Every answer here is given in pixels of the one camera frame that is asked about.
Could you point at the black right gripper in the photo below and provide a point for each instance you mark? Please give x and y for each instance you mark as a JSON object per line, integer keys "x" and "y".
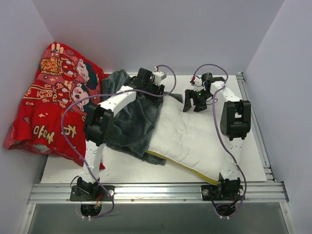
{"x": 195, "y": 99}

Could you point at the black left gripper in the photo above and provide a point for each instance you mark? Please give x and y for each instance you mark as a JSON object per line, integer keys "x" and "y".
{"x": 156, "y": 88}

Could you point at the white pillow yellow edge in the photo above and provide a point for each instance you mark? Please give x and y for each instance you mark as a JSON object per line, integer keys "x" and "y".
{"x": 188, "y": 139}

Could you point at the grey plush pillowcase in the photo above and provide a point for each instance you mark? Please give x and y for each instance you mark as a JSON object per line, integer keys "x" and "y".
{"x": 133, "y": 129}

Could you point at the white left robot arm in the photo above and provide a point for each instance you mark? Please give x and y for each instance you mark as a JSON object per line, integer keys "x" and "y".
{"x": 99, "y": 126}

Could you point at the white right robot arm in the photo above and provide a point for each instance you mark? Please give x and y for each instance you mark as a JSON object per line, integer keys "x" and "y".
{"x": 235, "y": 124}

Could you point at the red cartoon print pillow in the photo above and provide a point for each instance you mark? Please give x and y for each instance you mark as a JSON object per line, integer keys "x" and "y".
{"x": 52, "y": 112}

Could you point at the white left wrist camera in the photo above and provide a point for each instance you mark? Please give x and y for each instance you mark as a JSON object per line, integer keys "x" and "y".
{"x": 158, "y": 77}

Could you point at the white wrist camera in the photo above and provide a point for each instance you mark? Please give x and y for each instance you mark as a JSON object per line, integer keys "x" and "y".
{"x": 198, "y": 86}
{"x": 158, "y": 77}

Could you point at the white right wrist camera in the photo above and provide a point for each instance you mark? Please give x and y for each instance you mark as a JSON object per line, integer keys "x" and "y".
{"x": 198, "y": 86}

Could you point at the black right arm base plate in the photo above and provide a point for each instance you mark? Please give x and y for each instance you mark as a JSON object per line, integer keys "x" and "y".
{"x": 215, "y": 193}

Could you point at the aluminium right side rail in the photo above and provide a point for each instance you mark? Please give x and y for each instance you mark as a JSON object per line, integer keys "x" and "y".
{"x": 256, "y": 131}

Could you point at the aluminium rail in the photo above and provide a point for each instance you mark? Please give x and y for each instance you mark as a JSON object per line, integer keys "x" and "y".
{"x": 256, "y": 131}
{"x": 267, "y": 192}

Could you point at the aluminium front rail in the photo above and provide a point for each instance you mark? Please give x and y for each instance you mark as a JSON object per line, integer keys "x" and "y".
{"x": 267, "y": 192}

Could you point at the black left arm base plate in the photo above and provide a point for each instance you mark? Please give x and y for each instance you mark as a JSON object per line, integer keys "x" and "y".
{"x": 98, "y": 194}

